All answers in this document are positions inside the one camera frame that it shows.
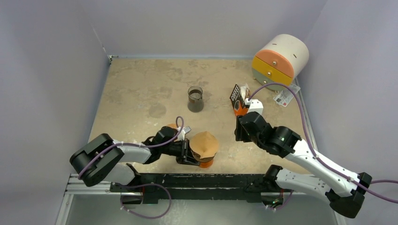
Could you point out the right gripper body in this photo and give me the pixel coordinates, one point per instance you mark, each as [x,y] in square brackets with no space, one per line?
[241,124]

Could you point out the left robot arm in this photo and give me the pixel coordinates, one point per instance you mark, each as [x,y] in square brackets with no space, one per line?
[106,159]

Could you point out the light bamboo dripper stand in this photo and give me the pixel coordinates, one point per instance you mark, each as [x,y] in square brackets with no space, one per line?
[173,125]

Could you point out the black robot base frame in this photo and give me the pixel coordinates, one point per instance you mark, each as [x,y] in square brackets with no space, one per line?
[252,188]

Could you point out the grey glass carafe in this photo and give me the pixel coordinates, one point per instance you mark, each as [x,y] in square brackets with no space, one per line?
[195,99]

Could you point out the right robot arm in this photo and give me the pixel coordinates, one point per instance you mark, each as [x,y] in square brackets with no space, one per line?
[341,188]

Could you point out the coffee paper filter box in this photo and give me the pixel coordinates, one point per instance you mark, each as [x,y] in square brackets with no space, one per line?
[238,96]

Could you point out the orange glass carafe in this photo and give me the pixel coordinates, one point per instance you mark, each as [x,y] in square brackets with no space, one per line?
[206,164]

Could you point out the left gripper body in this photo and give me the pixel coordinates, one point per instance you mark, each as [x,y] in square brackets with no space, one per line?
[175,148]

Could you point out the round drawer organizer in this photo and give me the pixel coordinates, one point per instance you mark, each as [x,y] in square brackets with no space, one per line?
[280,61]

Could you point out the paper leaflet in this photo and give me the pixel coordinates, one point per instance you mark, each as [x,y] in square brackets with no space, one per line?
[284,97]

